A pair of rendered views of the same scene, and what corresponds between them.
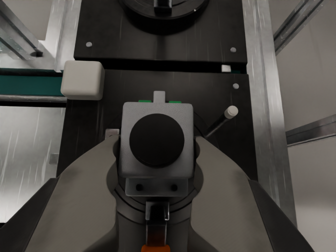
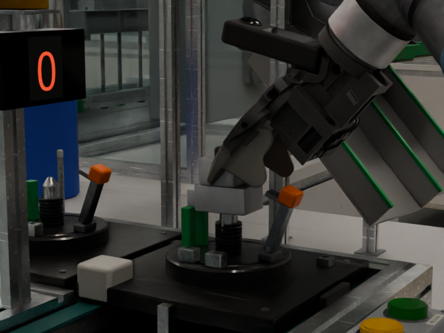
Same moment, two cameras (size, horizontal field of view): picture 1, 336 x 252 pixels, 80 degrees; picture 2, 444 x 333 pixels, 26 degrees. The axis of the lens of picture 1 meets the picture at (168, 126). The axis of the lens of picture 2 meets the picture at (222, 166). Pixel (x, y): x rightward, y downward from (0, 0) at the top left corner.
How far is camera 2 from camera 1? 1.03 m
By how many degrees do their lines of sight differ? 71
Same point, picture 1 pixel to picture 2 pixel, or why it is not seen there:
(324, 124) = (273, 209)
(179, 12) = (100, 226)
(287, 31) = (174, 224)
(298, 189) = not seen: hidden behind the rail
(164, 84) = (157, 256)
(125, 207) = (253, 266)
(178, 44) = (123, 246)
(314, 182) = not seen: hidden behind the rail
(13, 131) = not seen: outside the picture
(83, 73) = (104, 259)
